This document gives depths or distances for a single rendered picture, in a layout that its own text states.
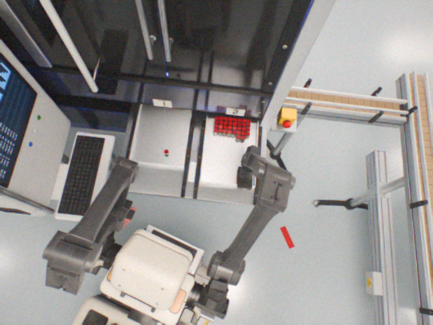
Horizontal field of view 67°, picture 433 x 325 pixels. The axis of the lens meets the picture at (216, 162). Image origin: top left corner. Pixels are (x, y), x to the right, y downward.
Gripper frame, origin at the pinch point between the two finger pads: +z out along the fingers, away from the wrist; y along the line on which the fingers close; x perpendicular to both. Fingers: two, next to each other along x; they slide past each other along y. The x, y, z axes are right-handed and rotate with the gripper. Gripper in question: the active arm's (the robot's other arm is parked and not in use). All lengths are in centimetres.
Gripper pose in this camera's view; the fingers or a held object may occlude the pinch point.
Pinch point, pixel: (241, 186)
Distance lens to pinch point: 151.4
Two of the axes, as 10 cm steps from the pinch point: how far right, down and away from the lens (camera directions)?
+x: -9.9, -1.0, -0.3
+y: 0.8, -8.7, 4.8
